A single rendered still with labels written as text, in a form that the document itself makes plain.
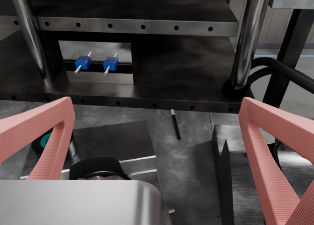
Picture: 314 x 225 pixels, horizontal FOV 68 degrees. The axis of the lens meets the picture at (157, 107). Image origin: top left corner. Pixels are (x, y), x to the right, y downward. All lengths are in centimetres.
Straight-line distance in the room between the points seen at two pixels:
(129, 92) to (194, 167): 42
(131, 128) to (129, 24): 42
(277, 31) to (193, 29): 278
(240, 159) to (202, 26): 50
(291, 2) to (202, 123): 50
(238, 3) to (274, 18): 52
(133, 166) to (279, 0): 72
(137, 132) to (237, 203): 25
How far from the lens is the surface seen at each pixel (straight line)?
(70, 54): 96
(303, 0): 96
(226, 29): 85
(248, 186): 47
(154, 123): 72
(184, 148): 65
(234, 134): 64
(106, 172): 52
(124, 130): 55
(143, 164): 49
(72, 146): 50
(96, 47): 91
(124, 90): 91
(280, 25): 355
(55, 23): 94
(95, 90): 93
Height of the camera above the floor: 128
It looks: 37 degrees down
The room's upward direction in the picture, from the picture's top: straight up
